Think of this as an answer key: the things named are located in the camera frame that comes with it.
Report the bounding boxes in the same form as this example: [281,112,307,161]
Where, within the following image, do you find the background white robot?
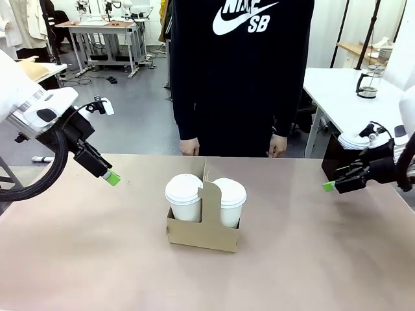
[75,0,94,17]
[103,0,134,11]

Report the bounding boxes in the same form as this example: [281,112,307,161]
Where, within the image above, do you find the person in black hoodie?
[168,0,316,159]

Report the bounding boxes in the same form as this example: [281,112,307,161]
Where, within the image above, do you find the stack of white dishes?
[372,36,396,63]

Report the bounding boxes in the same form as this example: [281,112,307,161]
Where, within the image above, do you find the brown cardboard cup carrier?
[165,158,242,253]

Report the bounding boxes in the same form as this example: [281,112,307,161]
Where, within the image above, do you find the black stand pole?
[40,0,63,66]

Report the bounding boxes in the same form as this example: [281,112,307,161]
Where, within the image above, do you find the white side table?
[301,67,415,159]

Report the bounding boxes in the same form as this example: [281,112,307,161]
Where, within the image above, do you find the black right arm cable sleeve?
[396,132,415,192]

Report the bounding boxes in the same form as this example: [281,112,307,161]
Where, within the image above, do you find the brown cardboard sheets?
[16,56,50,82]

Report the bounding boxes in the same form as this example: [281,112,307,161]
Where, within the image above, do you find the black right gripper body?
[364,139,399,188]

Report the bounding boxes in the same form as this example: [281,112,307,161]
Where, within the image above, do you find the person's right hand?
[180,137,201,157]

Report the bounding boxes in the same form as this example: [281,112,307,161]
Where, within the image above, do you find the person's left hand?
[268,135,289,159]

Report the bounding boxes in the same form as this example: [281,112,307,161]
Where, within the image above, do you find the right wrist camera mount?
[357,121,391,147]

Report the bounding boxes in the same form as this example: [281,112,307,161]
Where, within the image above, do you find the wooden shelf board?
[336,41,388,71]

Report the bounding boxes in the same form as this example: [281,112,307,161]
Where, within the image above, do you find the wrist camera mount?
[84,95,115,117]
[357,121,391,147]

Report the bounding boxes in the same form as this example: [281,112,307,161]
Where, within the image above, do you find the person's left forearm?
[270,84,307,139]

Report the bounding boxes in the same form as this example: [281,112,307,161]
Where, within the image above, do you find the glass french press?
[355,63,385,100]

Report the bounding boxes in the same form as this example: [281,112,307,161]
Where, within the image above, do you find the cream hanging jacket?
[19,0,49,50]

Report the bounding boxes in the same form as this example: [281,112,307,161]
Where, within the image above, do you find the black left arm cable sleeve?
[0,128,71,202]

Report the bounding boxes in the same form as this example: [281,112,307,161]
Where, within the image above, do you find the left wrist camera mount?
[84,95,115,117]

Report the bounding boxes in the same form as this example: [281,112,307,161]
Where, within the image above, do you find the white hanging coat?
[0,0,23,61]

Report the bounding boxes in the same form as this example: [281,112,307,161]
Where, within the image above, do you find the white table with cardboard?
[38,63,69,89]

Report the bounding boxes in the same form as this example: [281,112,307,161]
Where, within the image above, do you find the black floor cable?
[60,69,95,87]

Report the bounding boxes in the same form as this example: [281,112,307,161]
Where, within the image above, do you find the white plastic cup lid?
[211,177,248,209]
[164,173,205,206]

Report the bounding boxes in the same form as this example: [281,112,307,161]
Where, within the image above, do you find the black tripod pole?
[330,0,351,69]
[354,0,382,71]

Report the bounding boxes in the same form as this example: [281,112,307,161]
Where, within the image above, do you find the black arm cable sleeve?
[0,128,71,202]
[396,132,415,192]

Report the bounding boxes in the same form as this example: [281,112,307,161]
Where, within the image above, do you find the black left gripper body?
[60,111,97,154]

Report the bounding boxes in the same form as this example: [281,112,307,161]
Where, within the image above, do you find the background brown-top workbench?
[54,19,142,80]

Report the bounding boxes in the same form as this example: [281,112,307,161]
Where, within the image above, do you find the person's right forearm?
[171,84,202,142]

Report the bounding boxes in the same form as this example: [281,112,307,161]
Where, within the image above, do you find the yellow hanging garment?
[158,0,172,43]

